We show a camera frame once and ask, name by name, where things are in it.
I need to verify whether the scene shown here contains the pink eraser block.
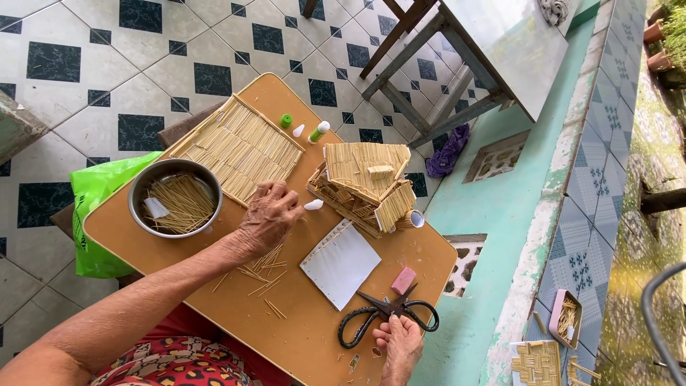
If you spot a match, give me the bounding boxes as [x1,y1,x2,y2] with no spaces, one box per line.
[390,266,417,296]

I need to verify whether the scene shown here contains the person's left hand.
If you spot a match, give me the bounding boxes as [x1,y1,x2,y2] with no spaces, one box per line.
[236,180,305,254]

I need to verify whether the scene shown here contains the brown wooden stool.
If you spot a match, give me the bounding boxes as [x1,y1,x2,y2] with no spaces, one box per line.
[49,203,76,241]
[157,99,228,150]

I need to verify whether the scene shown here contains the flat toothpick roof panel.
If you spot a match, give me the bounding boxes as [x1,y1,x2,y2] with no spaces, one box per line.
[169,94,305,209]

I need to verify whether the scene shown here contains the woven toothpick square panel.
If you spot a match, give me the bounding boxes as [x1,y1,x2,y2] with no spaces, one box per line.
[511,340,562,386]

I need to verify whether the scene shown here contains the red patterned clothing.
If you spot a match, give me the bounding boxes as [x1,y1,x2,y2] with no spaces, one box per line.
[88,303,293,386]

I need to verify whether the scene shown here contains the terracotta flower pot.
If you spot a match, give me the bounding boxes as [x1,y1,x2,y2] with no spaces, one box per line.
[646,51,674,74]
[643,20,666,45]

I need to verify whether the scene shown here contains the green plants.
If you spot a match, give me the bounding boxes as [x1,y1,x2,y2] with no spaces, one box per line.
[650,0,686,70]

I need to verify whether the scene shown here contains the purple cloth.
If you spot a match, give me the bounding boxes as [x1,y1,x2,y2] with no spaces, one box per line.
[425,123,471,179]

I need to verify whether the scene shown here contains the grey rag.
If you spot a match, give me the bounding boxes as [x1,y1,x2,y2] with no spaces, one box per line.
[537,0,570,26]

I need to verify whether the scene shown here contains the toothpick pieces in tray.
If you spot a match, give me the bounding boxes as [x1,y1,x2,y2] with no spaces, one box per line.
[557,299,579,336]

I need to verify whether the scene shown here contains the white paper sheet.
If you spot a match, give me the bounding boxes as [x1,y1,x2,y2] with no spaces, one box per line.
[299,218,382,312]

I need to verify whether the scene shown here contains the small white paper scrap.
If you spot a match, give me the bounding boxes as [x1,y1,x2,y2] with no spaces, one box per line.
[144,197,169,219]

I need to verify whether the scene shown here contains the round metal bowl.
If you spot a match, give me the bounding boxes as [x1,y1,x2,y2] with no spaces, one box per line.
[128,159,224,239]

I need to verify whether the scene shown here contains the black scissors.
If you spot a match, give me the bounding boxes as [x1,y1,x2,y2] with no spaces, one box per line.
[338,283,440,349]

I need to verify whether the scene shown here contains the green plastic bag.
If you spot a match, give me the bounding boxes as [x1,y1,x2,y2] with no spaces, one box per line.
[69,151,164,279]

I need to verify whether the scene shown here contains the tree trunk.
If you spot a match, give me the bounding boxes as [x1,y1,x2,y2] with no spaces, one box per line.
[639,179,686,216]

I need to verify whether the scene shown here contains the grey metal table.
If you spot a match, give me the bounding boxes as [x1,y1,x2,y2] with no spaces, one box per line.
[362,0,585,150]

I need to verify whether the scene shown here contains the black curved metal bar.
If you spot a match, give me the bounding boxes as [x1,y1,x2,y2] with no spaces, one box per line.
[641,262,686,386]

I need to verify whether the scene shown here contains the green worn bench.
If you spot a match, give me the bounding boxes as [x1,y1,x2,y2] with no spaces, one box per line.
[0,88,49,167]

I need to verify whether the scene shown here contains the toothpick model house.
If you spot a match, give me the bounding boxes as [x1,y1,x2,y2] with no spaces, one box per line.
[306,142,417,239]

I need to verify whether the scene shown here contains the small toothpick frame piece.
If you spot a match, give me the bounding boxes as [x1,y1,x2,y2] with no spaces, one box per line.
[567,356,602,386]

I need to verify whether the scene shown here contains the white glue bottle green label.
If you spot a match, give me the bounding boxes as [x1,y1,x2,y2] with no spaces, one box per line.
[308,120,331,145]

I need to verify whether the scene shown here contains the pink plastic tray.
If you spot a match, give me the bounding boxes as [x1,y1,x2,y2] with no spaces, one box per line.
[548,289,583,350]

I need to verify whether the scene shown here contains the small rolled paper tube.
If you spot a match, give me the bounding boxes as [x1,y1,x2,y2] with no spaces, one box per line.
[397,209,425,230]

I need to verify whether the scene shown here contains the scattered toothpicks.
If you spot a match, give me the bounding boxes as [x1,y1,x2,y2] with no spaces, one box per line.
[210,244,288,321]

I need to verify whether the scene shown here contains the heap of loose toothpicks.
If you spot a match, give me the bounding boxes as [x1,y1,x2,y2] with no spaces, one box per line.
[142,174,216,235]

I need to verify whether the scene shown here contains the person's right hand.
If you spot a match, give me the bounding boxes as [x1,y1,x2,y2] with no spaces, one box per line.
[372,315,424,377]

